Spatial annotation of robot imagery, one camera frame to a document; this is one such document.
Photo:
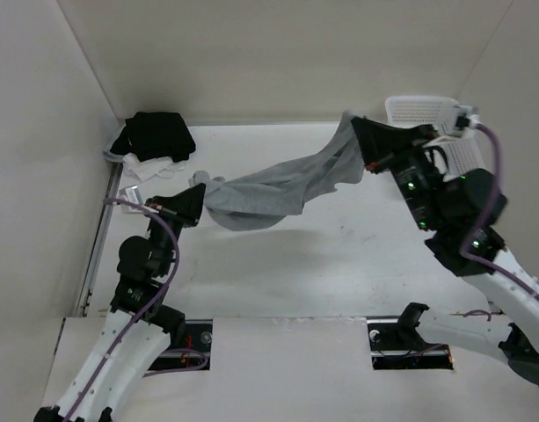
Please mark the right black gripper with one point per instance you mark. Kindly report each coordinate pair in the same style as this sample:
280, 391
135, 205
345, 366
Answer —
384, 146

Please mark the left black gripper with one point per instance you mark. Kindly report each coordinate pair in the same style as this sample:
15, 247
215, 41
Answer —
183, 208

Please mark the grey tank top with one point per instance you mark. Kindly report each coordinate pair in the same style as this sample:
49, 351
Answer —
264, 198

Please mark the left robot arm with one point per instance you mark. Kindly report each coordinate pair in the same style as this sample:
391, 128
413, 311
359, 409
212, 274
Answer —
138, 327

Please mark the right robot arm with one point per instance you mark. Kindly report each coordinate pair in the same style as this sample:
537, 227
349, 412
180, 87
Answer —
461, 213

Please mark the folded white tank top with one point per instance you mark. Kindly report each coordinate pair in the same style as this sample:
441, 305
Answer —
162, 167

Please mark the folded black tank top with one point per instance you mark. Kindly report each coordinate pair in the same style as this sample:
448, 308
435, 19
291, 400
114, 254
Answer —
154, 135

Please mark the white plastic basket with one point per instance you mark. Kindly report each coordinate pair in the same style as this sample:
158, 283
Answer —
460, 146

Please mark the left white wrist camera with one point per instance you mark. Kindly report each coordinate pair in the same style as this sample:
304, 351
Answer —
130, 194

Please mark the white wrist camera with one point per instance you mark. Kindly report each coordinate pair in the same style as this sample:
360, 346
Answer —
462, 119
130, 194

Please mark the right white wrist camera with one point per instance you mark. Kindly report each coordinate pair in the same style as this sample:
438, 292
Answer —
462, 119

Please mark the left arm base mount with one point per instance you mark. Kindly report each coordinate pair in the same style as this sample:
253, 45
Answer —
198, 347

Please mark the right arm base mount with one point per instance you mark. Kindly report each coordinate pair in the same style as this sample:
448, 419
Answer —
395, 344

